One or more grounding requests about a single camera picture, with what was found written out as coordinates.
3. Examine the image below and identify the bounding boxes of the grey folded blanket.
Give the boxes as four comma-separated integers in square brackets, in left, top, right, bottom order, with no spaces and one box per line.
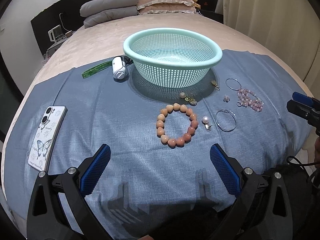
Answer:
[80,0,138,28]

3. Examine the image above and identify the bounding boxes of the silver hoop earring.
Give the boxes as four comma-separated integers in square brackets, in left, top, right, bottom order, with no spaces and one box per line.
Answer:
[215,109,238,132]
[225,78,242,91]

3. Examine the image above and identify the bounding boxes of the green strap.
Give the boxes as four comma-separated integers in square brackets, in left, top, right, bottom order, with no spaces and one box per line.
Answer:
[81,60,114,80]

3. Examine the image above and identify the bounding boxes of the blue cloth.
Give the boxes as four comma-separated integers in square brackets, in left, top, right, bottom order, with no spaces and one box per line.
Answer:
[3,48,313,240]

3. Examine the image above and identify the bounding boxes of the brown teddy bear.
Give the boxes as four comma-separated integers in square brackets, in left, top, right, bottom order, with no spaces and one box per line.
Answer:
[192,0,201,10]

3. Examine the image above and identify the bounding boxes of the gold drop earring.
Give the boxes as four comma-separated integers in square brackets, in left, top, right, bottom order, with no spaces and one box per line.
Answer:
[211,80,220,90]

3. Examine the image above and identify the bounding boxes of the white handheld fan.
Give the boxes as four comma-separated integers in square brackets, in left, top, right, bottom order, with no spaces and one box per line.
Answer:
[112,56,127,80]

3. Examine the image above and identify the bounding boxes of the white butterfly phone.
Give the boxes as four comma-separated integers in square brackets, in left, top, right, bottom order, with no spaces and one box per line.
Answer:
[28,106,67,172]

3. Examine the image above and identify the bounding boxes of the pink crystal bead bracelet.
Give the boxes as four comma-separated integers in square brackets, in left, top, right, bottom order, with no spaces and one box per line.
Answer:
[236,87,264,112]

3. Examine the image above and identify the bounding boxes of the gold coin pearl charm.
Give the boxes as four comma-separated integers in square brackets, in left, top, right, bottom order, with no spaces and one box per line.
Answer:
[179,92,197,106]

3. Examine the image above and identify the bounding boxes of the black cable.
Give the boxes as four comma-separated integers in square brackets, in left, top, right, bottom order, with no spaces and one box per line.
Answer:
[286,155,320,181]

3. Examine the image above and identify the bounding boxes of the white pearl earring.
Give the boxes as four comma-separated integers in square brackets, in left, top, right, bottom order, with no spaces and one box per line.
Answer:
[202,116,212,131]

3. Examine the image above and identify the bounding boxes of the mint green plastic basket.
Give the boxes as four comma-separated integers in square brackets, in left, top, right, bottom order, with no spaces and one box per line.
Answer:
[123,28,222,88]

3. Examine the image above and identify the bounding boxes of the beige bedspread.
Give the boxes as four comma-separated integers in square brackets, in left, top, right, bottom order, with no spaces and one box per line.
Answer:
[1,12,311,238]

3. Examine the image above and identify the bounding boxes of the black headboard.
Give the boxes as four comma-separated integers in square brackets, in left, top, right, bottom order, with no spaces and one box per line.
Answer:
[31,0,223,54]

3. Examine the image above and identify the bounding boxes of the pink ruffled pillow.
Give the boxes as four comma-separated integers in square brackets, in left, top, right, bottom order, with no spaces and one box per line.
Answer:
[137,0,196,15]

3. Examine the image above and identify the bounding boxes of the small silver ring earring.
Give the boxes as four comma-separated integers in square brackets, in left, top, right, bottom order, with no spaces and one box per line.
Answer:
[236,101,243,107]

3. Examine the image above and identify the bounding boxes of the beige curtain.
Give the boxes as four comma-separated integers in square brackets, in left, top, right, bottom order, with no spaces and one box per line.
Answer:
[218,0,319,96]

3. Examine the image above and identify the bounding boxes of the nightstand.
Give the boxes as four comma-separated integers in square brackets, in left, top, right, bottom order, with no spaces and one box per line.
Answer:
[42,39,66,66]

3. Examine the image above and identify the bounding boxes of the orange bead bracelet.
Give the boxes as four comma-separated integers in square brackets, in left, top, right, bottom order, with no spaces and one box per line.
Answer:
[156,102,200,148]

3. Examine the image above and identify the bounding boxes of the small crystal stud earring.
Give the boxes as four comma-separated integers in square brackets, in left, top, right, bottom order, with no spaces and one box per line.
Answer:
[223,95,230,102]

